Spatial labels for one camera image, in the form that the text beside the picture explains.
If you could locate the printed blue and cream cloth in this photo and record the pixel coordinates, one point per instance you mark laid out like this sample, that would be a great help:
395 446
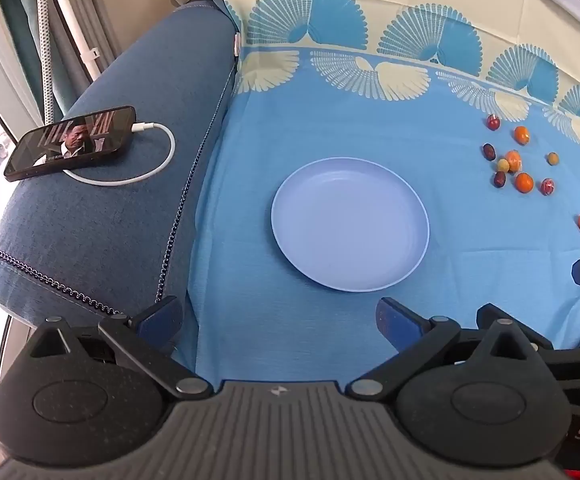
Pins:
270 135

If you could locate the shiny red fruit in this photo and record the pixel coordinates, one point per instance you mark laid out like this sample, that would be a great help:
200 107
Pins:
493 122
547 186

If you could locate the dark red jujube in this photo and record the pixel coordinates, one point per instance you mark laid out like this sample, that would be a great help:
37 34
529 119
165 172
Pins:
488 151
500 179

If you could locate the blue fabric sofa armrest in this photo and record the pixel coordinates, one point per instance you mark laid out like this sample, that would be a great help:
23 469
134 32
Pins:
119 240

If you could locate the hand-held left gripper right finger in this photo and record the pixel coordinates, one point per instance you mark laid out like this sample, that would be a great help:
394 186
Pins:
396 322

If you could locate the white pipe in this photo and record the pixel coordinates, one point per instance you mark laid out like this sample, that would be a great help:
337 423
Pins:
77 25

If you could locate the yellow-green round fruit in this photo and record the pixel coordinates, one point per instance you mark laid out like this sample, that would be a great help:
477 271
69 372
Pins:
502 165

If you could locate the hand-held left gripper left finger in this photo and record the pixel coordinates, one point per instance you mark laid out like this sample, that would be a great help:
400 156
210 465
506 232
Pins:
158 321

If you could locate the light blue round plate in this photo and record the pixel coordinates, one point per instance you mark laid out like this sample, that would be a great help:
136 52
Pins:
350 225

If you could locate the white cloth clip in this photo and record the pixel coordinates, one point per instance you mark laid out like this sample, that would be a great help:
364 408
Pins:
236 45

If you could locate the white dotted strip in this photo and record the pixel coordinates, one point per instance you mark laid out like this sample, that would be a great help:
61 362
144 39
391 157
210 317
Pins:
44 50

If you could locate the grey-green curtain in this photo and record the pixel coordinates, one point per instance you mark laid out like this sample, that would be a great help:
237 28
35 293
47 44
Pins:
14 25

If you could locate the black smartphone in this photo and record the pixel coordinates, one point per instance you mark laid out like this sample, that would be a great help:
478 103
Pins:
72 141

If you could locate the brown round fruit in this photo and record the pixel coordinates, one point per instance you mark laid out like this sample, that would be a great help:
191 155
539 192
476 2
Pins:
552 158

